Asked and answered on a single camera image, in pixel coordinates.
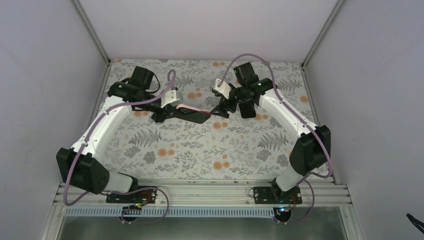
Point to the aluminium mounting rail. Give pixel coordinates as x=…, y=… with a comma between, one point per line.
x=224, y=193

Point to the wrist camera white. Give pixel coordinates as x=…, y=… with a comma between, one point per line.
x=221, y=88
x=172, y=97

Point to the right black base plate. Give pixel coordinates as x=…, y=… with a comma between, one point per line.
x=267, y=195

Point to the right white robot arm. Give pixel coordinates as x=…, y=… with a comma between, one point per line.
x=312, y=147

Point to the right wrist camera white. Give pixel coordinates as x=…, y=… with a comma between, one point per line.
x=221, y=88

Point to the white slotted cable duct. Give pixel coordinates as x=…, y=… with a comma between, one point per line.
x=173, y=211

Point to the floral patterned mat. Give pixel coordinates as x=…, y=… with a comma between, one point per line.
x=221, y=148

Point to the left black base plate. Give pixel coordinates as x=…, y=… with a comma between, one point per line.
x=145, y=196

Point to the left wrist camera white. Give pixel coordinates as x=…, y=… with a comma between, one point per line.
x=172, y=97

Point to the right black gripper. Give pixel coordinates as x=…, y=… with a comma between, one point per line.
x=223, y=111

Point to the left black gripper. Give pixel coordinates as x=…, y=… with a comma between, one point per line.
x=166, y=113

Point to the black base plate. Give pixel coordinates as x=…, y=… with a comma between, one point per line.
x=267, y=195
x=145, y=196

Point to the black object at edge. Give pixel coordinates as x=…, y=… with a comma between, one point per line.
x=416, y=222

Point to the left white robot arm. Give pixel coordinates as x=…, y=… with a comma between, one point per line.
x=80, y=165

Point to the black phone pink case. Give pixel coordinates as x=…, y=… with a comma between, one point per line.
x=194, y=116

